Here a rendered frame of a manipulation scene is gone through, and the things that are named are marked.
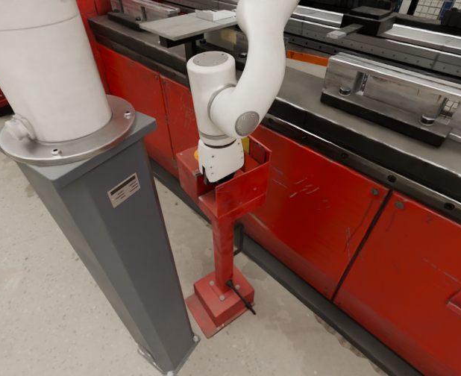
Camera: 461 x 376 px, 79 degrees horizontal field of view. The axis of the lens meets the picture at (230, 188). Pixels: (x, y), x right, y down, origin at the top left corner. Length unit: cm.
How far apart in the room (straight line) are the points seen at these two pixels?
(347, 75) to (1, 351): 157
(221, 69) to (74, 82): 22
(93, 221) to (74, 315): 102
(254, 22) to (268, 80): 9
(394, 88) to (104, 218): 69
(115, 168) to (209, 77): 21
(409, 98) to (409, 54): 28
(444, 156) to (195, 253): 113
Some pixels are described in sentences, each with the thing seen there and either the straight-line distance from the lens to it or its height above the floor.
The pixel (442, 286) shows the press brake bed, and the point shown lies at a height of 58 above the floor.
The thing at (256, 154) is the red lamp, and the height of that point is 81.
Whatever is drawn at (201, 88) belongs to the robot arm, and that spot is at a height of 102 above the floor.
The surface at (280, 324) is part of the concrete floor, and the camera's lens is 133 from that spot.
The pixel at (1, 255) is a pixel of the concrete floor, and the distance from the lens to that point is 187.
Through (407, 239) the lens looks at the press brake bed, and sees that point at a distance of 83.
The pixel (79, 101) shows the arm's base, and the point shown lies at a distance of 43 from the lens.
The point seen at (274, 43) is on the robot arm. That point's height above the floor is 109.
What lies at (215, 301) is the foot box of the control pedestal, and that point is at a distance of 122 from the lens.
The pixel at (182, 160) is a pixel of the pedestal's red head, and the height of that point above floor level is 78.
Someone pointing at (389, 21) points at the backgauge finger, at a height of 101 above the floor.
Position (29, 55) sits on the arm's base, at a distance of 41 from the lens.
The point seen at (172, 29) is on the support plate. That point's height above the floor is 100.
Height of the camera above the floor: 123
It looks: 44 degrees down
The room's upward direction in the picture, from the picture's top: straight up
